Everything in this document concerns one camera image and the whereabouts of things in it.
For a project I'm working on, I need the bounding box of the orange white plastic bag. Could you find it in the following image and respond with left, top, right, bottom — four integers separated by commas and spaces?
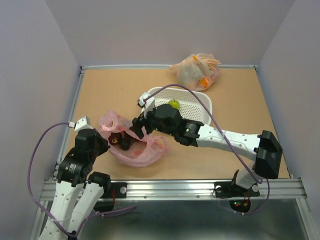
169, 53, 221, 92

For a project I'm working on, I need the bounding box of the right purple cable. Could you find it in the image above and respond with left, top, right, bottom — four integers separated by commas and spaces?
144, 83, 271, 217

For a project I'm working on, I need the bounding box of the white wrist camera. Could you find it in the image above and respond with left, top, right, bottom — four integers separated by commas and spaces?
137, 92, 155, 117
67, 116, 93, 133

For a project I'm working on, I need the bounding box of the dark red plum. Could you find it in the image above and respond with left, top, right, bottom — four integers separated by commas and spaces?
108, 132, 123, 145

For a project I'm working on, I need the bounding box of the aluminium front rail frame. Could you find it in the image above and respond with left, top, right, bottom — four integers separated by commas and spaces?
28, 64, 308, 240

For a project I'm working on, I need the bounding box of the white perforated plastic basket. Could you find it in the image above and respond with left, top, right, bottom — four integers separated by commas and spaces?
141, 87, 213, 125

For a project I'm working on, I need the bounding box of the pink plastic bag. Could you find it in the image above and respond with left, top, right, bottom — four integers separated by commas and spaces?
98, 110, 169, 168

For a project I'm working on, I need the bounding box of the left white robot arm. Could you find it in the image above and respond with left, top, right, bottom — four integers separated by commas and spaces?
39, 128, 111, 240

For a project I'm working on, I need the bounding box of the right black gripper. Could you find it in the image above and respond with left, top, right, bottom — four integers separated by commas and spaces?
129, 104, 176, 139

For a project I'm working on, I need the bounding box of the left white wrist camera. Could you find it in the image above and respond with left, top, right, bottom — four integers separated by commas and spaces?
67, 116, 93, 133

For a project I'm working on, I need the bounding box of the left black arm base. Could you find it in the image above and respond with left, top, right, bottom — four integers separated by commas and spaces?
101, 181, 128, 199

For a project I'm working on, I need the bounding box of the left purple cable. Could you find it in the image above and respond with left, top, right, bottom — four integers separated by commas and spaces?
26, 121, 138, 237

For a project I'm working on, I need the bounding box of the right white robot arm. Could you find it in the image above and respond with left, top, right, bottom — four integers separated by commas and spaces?
130, 104, 283, 195

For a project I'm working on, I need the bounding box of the purple cable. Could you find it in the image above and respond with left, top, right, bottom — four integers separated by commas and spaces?
26, 121, 138, 237
144, 83, 271, 217

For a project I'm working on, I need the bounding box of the dark brown chestnut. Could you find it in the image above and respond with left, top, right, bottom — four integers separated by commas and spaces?
119, 137, 132, 151

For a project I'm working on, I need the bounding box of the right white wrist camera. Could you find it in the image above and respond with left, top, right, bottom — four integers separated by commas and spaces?
137, 92, 155, 117

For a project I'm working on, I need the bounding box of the green pear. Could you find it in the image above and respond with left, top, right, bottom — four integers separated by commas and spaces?
167, 99, 181, 110

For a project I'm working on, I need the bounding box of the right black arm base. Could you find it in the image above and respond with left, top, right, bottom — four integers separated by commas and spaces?
212, 181, 260, 199

